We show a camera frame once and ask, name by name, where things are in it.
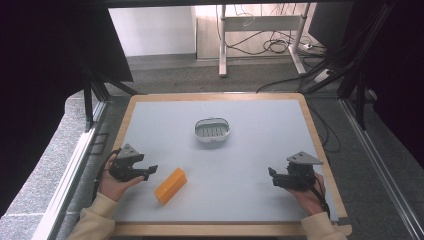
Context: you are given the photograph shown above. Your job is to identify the white desk frame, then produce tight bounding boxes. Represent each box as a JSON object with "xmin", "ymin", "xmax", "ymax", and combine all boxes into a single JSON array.
[{"xmin": 218, "ymin": 3, "xmax": 311, "ymax": 78}]

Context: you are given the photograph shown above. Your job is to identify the dark curtain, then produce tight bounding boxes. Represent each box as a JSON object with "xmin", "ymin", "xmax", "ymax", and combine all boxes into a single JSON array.
[
  {"xmin": 0, "ymin": 0, "xmax": 134, "ymax": 218},
  {"xmin": 308, "ymin": 0, "xmax": 424, "ymax": 169}
]

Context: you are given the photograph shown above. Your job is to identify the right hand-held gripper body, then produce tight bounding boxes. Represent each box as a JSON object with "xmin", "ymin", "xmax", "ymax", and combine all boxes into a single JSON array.
[{"xmin": 272, "ymin": 151, "xmax": 324, "ymax": 192}]

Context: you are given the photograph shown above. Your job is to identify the person's left hand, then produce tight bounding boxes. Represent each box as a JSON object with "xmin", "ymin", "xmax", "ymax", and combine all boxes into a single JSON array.
[{"xmin": 98, "ymin": 160, "xmax": 146, "ymax": 203}]

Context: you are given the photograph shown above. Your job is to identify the black metal stand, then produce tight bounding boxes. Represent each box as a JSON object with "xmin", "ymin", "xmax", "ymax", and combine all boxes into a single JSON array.
[
  {"xmin": 301, "ymin": 0, "xmax": 398, "ymax": 131},
  {"xmin": 79, "ymin": 59, "xmax": 138, "ymax": 133}
]

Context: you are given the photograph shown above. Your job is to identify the black floor cables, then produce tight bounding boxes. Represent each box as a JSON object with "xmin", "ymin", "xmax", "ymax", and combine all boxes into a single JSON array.
[{"xmin": 219, "ymin": 3, "xmax": 361, "ymax": 154}]

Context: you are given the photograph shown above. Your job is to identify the white soap dish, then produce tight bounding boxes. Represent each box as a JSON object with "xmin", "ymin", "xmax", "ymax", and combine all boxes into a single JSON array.
[{"xmin": 193, "ymin": 116, "xmax": 232, "ymax": 144}]

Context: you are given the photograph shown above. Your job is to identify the person's right hand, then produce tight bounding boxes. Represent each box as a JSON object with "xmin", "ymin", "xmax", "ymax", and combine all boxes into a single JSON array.
[{"xmin": 285, "ymin": 173, "xmax": 328, "ymax": 217}]

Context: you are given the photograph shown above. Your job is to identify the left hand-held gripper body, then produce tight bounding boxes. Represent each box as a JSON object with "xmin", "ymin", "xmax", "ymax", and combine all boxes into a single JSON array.
[{"xmin": 108, "ymin": 143, "xmax": 146, "ymax": 183}]

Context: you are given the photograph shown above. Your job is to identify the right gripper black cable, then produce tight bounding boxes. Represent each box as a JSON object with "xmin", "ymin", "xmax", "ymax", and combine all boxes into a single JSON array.
[{"xmin": 309, "ymin": 175, "xmax": 332, "ymax": 220}]

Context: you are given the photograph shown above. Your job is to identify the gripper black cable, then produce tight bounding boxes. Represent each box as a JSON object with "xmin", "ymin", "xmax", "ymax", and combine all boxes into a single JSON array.
[
  {"xmin": 309, "ymin": 175, "xmax": 332, "ymax": 220},
  {"xmin": 91, "ymin": 148, "xmax": 122, "ymax": 203}
]

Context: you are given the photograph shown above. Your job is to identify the wooden table board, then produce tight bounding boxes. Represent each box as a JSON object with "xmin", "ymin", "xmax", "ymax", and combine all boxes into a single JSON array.
[{"xmin": 111, "ymin": 92, "xmax": 353, "ymax": 238}]

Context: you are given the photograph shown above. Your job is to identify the white power strip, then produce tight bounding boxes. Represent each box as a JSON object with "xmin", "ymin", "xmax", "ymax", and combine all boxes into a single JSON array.
[{"xmin": 313, "ymin": 68, "xmax": 333, "ymax": 84}]

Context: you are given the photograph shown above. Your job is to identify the orange sponge block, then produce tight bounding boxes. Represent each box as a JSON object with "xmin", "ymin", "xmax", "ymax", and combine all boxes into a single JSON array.
[{"xmin": 153, "ymin": 167, "xmax": 188, "ymax": 206}]

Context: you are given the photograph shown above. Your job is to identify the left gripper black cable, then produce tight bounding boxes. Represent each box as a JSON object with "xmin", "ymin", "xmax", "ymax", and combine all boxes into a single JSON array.
[{"xmin": 91, "ymin": 148, "xmax": 122, "ymax": 203}]

